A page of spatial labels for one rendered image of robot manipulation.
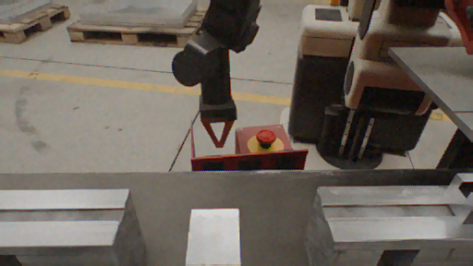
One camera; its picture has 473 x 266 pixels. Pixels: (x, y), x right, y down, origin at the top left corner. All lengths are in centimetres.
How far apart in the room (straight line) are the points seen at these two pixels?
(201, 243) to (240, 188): 21
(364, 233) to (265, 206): 16
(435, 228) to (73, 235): 30
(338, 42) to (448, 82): 79
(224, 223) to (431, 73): 35
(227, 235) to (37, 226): 17
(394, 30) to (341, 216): 74
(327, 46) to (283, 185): 86
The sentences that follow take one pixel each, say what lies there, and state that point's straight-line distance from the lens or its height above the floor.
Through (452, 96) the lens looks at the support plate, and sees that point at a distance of 45.
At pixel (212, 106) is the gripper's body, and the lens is 58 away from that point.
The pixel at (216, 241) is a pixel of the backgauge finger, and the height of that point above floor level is 100.
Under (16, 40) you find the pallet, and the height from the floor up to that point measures 4.
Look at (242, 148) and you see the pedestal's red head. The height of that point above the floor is 78.
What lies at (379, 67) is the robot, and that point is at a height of 80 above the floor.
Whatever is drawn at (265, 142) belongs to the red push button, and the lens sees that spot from 62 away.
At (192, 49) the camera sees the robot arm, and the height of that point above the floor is 100.
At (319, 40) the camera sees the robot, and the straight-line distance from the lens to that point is 122.
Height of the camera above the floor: 119
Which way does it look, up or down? 38 degrees down
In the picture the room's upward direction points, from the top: straight up
